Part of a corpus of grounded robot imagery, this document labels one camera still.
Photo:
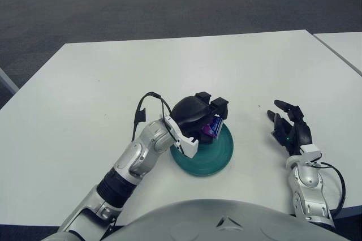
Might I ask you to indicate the teal round plate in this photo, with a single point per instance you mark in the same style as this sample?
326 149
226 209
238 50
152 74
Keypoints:
215 156

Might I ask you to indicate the blue purple gum pack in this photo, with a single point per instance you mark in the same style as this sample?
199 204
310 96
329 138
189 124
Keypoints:
215 128

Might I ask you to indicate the grey robot torso shell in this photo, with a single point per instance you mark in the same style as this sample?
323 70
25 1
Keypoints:
198 221

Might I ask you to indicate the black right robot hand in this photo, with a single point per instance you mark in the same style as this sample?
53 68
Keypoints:
301 135

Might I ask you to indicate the grey desk panel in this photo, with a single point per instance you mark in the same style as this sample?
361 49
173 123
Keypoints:
8 81

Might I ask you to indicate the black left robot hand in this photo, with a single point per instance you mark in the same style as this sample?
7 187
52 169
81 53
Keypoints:
189 113

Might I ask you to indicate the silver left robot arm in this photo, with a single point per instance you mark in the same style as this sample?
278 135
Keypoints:
147 144

